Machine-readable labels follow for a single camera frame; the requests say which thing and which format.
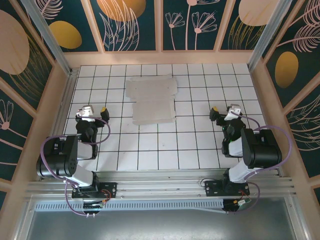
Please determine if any white and teal paper box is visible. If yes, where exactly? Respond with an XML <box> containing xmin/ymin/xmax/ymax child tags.
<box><xmin>124</xmin><ymin>74</ymin><xmax>179</xmax><ymax>126</ymax></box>

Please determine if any small electronics board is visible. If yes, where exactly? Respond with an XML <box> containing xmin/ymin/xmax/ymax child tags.
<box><xmin>223</xmin><ymin>198</ymin><xmax>253</xmax><ymax>214</ymax></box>
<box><xmin>82</xmin><ymin>201</ymin><xmax>105</xmax><ymax>210</ymax></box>

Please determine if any grey metal sheet panel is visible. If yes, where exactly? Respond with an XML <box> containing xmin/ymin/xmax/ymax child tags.
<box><xmin>14</xmin><ymin>197</ymin><xmax>311</xmax><ymax>240</ymax></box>

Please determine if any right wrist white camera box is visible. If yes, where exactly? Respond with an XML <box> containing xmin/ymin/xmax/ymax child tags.
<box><xmin>224</xmin><ymin>103</ymin><xmax>243</xmax><ymax>123</ymax></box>

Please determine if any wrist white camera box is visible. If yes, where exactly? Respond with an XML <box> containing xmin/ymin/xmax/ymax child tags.
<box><xmin>75</xmin><ymin>104</ymin><xmax>95</xmax><ymax>123</ymax></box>
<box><xmin>224</xmin><ymin>103</ymin><xmax>243</xmax><ymax>123</ymax></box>

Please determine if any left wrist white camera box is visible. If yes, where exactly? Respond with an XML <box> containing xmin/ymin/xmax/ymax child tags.
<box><xmin>75</xmin><ymin>104</ymin><xmax>95</xmax><ymax>123</ymax></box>

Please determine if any aluminium side rail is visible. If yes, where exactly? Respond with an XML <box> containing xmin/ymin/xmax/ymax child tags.
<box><xmin>37</xmin><ymin>68</ymin><xmax>81</xmax><ymax>181</ymax></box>

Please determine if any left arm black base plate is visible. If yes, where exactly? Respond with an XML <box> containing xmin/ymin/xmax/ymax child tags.
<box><xmin>71</xmin><ymin>182</ymin><xmax>118</xmax><ymax>200</ymax></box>

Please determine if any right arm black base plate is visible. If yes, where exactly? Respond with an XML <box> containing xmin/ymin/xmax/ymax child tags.
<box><xmin>204</xmin><ymin>180</ymin><xmax>251</xmax><ymax>198</ymax></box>

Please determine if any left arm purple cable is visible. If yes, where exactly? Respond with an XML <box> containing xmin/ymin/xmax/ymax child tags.
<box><xmin>40</xmin><ymin>115</ymin><xmax>112</xmax><ymax>216</ymax></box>

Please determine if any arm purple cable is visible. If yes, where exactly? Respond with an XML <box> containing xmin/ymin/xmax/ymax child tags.
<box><xmin>40</xmin><ymin>115</ymin><xmax>112</xmax><ymax>216</ymax></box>
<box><xmin>226</xmin><ymin>111</ymin><xmax>293</xmax><ymax>216</ymax></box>

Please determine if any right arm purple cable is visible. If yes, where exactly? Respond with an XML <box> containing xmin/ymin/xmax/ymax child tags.
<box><xmin>226</xmin><ymin>111</ymin><xmax>293</xmax><ymax>216</ymax></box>

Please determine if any aluminium mounting rail frame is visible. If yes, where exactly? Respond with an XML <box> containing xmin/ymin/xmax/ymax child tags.
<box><xmin>24</xmin><ymin>169</ymin><xmax>297</xmax><ymax>201</ymax></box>

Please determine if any aluminium corner post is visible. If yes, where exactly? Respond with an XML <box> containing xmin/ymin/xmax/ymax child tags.
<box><xmin>246</xmin><ymin>0</ymin><xmax>293</xmax><ymax>73</ymax></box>
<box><xmin>19</xmin><ymin>0</ymin><xmax>75</xmax><ymax>77</ymax></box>

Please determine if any grey slotted cable duct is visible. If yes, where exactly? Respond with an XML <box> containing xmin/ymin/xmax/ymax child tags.
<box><xmin>34</xmin><ymin>198</ymin><xmax>226</xmax><ymax>212</ymax></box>

